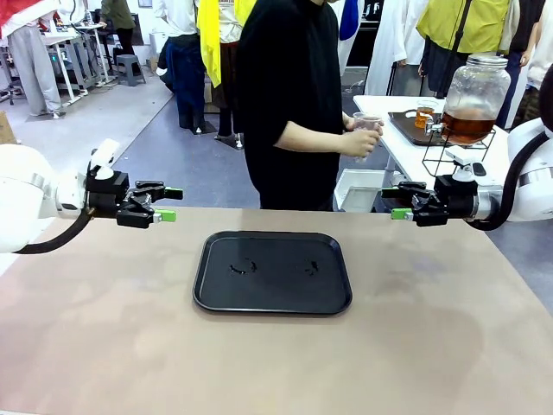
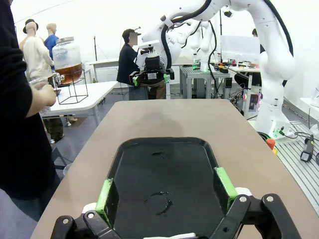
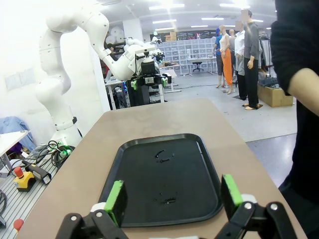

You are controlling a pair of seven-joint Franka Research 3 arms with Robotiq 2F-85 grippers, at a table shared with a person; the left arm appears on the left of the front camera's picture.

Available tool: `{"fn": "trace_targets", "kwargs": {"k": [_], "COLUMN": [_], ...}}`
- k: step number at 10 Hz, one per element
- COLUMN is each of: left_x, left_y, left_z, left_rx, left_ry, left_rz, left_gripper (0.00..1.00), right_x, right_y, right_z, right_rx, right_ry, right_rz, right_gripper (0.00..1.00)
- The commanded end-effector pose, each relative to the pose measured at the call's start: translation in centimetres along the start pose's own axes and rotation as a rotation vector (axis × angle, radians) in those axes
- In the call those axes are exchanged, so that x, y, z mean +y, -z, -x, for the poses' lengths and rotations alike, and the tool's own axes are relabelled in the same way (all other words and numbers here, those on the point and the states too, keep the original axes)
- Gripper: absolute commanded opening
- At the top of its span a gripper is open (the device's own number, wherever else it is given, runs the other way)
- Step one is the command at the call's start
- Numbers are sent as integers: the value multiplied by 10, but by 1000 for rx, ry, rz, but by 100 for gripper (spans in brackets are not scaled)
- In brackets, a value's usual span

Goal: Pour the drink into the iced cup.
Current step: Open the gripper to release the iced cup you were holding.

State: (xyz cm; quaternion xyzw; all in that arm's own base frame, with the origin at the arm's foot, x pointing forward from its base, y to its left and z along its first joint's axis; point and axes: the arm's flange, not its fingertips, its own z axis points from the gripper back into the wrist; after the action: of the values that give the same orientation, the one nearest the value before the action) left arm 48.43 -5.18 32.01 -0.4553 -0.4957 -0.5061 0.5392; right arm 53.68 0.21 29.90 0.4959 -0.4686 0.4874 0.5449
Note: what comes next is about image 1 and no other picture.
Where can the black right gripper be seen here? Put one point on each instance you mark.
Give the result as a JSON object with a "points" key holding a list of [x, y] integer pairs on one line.
{"points": [[458, 194]]}

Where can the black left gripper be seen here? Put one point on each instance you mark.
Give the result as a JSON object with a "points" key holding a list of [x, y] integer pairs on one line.
{"points": [[103, 192]]}

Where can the clear plastic iced cup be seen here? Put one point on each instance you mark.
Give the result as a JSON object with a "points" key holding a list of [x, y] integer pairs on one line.
{"points": [[367, 122]]}

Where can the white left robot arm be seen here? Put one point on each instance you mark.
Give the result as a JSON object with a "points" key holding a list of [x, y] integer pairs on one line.
{"points": [[21, 190]]}

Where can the person's right forearm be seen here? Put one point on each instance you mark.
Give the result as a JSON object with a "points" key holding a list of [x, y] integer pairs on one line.
{"points": [[311, 140]]}

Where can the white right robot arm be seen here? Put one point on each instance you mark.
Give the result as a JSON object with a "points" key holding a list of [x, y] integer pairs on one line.
{"points": [[533, 186]]}

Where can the cup of amber tea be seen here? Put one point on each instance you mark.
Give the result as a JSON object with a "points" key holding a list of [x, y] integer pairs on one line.
{"points": [[425, 116]]}

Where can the glass drink dispenser jar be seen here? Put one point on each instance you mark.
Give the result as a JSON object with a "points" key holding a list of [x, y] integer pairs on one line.
{"points": [[473, 99]]}

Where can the person's right hand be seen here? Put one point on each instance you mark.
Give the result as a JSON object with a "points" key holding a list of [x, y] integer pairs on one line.
{"points": [[360, 142]]}

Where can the person's left hand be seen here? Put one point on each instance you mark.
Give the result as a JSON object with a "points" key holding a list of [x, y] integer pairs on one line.
{"points": [[350, 122]]}

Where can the white serving table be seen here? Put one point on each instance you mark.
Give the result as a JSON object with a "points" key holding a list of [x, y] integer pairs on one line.
{"points": [[402, 151]]}

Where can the white plastic bin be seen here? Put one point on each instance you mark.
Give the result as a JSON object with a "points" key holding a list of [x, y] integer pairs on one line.
{"points": [[360, 194]]}

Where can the brown serving tray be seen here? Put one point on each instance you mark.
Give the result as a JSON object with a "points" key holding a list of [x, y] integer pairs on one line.
{"points": [[406, 125]]}

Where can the mannequin dark blue clothes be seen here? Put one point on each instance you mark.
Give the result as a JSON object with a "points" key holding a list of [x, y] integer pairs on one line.
{"points": [[186, 82]]}

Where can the grey plastic stool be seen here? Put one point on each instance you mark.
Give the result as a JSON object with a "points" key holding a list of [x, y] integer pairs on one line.
{"points": [[129, 69]]}

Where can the black plastic tray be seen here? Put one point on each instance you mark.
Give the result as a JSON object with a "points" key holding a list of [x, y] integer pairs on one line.
{"points": [[272, 276]]}

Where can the white long garment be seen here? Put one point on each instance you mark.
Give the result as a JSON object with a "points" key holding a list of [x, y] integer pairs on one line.
{"points": [[389, 52]]}

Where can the brown cardboard piece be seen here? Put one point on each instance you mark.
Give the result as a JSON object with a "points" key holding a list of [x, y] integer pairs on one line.
{"points": [[8, 127]]}

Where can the mannequin grey trousers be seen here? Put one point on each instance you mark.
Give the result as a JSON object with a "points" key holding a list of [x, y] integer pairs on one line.
{"points": [[34, 73]]}

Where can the yellow hanging cloth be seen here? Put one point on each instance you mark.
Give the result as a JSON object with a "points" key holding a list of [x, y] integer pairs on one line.
{"points": [[211, 39]]}

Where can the white workbench desk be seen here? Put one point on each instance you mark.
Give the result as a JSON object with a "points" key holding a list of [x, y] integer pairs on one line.
{"points": [[69, 41]]}

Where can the person dark green top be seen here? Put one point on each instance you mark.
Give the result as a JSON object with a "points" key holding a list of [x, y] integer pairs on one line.
{"points": [[118, 17]]}

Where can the yellow-green jacket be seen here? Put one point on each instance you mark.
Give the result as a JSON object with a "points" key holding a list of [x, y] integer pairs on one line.
{"points": [[479, 21]]}

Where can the person's body in black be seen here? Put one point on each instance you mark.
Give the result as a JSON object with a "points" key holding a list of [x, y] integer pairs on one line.
{"points": [[285, 65]]}

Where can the blue white hanging cloth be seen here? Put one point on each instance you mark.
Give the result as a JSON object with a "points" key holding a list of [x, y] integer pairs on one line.
{"points": [[350, 19]]}

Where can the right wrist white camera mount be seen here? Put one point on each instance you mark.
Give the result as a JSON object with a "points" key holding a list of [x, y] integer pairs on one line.
{"points": [[462, 162]]}

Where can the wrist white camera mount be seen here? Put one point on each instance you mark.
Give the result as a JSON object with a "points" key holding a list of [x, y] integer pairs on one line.
{"points": [[462, 162], [103, 157]]}

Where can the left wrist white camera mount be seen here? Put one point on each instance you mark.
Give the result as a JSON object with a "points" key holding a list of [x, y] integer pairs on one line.
{"points": [[103, 157]]}

